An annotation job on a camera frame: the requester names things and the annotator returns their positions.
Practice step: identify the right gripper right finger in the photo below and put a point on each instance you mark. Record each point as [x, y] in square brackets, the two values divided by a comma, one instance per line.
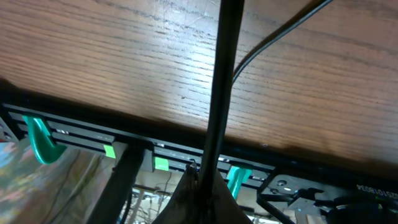
[223, 207]

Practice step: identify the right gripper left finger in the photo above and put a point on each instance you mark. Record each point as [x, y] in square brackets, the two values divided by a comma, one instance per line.
[182, 207]

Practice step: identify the right green clamp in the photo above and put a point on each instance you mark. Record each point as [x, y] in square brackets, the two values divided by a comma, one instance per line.
[237, 175]

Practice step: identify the green clamp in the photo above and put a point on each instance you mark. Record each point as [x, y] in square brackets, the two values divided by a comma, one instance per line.
[237, 175]
[45, 149]

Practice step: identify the left green clamp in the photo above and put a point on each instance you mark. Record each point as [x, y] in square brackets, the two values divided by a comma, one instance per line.
[45, 149]

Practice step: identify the black camera post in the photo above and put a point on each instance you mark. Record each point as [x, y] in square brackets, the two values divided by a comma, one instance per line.
[117, 189]

